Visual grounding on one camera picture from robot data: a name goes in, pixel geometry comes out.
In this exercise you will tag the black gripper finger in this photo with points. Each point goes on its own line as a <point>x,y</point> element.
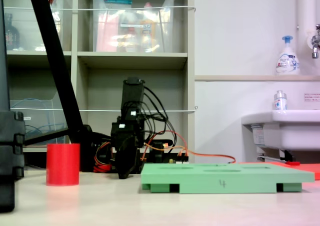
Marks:
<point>122,166</point>
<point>133,155</point>

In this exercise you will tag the red cylinder block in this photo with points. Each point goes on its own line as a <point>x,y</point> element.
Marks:
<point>62,164</point>

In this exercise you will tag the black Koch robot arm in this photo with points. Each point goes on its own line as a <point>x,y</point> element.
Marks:
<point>132,93</point>

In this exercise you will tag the small red block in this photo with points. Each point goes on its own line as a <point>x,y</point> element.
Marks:
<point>293,163</point>

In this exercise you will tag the black clamp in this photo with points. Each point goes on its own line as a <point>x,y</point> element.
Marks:
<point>157,152</point>

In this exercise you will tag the small circuit board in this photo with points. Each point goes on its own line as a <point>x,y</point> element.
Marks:
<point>181,160</point>

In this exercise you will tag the beige shelf unit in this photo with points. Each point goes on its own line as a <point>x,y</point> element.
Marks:
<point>132,58</point>

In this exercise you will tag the thin black tripod brace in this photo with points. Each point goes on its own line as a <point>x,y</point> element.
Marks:
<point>45,137</point>

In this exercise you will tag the clear file holder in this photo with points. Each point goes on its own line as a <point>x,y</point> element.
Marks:
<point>37,120</point>

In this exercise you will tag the thick black tripod leg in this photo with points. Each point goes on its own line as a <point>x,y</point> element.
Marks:
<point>57,68</point>

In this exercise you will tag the green board with holes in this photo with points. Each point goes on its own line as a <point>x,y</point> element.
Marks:
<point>225,178</point>

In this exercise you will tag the orange labelled bottle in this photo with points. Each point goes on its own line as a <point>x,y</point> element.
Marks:
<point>148,33</point>

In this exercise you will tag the large clear plastic bin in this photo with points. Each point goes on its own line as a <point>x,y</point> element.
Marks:
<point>112,30</point>

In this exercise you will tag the notched black stack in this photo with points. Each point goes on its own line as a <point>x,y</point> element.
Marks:
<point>10,135</point>

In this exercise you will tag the small clear plastic bin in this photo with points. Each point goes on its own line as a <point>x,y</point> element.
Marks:
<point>27,30</point>

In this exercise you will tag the dark glass bottle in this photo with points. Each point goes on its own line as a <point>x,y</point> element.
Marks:
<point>11,36</point>

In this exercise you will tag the small clear bottle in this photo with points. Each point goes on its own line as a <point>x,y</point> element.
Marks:
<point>280,102</point>

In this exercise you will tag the white sink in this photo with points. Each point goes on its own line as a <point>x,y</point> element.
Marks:
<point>292,130</point>

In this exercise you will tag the white pump soap bottle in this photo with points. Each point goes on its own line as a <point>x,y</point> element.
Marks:
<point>287,60</point>

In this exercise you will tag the red flat mat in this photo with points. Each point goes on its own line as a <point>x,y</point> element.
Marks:
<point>311,169</point>

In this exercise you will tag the metal faucet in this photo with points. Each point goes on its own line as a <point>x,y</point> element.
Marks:
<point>315,41</point>

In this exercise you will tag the dark grey post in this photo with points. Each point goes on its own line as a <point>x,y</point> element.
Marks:
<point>3,60</point>

